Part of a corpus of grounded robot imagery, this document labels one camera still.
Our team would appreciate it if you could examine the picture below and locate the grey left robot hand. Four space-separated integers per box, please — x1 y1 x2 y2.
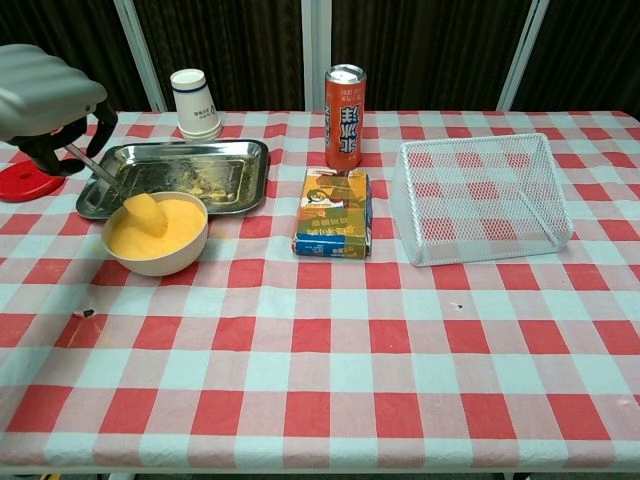
0 43 119 177

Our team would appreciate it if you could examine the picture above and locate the metal spoon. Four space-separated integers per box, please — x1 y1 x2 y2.
64 143 151 221

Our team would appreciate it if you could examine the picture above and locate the red round plastic lid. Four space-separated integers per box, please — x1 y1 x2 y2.
0 149 67 203

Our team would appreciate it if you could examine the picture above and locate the bowl of orange powder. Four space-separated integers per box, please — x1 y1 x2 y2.
101 191 210 278

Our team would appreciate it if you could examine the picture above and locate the white paper cup stack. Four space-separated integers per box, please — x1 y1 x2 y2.
169 68 223 143

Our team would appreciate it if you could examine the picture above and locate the rectangular steel tray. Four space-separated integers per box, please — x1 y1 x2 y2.
75 139 271 221

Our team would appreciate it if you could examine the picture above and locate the orange soda can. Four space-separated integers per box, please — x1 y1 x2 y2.
324 63 367 171

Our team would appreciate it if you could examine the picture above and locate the colourful printed carton box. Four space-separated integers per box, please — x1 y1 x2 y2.
292 168 374 260

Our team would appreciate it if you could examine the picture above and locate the red white checkered tablecloth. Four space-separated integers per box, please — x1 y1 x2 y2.
0 109 640 474

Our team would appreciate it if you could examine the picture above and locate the white partition frame post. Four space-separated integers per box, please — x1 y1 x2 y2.
113 0 168 112
496 0 550 112
300 0 334 112

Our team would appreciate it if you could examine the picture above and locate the white wire mesh basket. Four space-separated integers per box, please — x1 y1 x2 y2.
390 132 575 268

